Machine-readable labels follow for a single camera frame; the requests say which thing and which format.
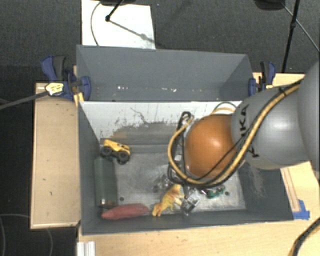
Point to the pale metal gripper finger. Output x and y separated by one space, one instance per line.
187 209
193 201

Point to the yellow toy dinosaur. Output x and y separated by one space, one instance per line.
168 200

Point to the red-brown toy sweet potato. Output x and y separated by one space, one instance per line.
125 211

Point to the yellow toy monster truck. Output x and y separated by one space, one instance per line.
115 150

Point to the dark green flat block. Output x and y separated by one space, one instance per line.
105 180

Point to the grey metal bin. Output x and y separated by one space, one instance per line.
150 72

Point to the pale wood flat board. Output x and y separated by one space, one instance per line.
55 160

